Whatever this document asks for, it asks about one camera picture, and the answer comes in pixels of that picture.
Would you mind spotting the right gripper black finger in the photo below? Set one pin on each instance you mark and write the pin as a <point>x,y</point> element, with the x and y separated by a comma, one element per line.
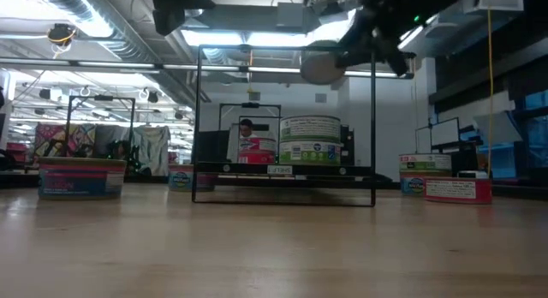
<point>357,56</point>
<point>394,54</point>

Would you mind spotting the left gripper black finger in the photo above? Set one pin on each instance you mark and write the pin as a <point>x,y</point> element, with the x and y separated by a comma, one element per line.
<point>169,20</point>

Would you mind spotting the green white Bumble Bee can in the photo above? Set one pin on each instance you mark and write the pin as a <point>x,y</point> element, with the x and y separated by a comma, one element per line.
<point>426,163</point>
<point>310,129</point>
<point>310,152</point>

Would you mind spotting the blue Wild Planet can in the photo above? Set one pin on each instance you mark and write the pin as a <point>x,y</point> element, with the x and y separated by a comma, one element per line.
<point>182,180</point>
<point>413,184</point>

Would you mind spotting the red tuna can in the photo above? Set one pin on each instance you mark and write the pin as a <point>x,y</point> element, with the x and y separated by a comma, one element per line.
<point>256,158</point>
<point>458,190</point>
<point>257,144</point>

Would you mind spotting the blue pink salmon can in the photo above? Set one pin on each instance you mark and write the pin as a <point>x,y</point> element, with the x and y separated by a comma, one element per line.
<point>77,182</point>

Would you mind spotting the gray ceiling box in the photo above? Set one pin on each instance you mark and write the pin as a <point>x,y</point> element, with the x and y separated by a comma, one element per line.
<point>292,16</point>

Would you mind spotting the black storage cabinet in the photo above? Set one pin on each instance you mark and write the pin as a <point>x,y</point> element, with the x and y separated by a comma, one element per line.
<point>347,144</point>

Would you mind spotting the white panel on stand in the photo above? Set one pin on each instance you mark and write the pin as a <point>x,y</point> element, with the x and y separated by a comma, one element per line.
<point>445,131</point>

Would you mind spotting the long linear ceiling light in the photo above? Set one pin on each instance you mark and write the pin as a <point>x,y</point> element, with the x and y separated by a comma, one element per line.
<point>265,69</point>

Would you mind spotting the black dome ceiling device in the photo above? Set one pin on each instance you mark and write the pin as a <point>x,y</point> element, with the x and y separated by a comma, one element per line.
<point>61,34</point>

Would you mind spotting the pale draped cloth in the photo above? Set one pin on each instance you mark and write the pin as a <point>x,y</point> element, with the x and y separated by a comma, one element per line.
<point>152,144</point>

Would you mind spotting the black desk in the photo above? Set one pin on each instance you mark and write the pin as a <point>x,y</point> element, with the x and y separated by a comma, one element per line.
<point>464,159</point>

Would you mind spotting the gray hanging cloth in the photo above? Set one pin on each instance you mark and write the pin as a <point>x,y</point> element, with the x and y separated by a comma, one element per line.
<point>111,133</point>

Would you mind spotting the gray slanted panel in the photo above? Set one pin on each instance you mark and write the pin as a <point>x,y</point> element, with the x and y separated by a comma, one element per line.
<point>498,129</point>

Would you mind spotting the person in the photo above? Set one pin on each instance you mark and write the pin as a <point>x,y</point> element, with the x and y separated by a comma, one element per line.
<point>247,126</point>

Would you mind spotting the black device with green lights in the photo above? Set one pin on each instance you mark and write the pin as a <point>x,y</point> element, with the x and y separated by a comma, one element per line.
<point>124,154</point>

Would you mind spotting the white low object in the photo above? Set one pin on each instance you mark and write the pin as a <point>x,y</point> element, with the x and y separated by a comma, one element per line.
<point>473,174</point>

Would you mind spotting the colourful patchwork quilt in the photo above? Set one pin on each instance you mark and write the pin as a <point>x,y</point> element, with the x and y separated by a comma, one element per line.
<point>51,137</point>

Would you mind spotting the white column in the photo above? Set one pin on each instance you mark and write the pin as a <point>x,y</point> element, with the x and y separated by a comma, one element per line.
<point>5,109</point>

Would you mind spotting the red storage bin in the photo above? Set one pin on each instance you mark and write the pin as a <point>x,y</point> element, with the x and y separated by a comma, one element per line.
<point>19,152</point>

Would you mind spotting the silver spiral air duct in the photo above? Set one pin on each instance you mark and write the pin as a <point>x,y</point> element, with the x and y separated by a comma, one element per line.
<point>132,47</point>

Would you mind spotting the gray wall vent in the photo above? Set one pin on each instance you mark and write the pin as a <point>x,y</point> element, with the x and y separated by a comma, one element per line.
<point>321,98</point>

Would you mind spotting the black rack frame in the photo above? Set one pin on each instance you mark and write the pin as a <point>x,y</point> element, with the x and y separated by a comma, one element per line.
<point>103,97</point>

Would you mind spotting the black gantry frame with camera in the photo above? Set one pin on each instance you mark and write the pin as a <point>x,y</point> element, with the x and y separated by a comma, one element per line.
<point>250,104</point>

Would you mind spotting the wooden shelf with black frame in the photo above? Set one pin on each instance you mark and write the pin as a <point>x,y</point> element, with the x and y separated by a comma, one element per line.
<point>325,169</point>

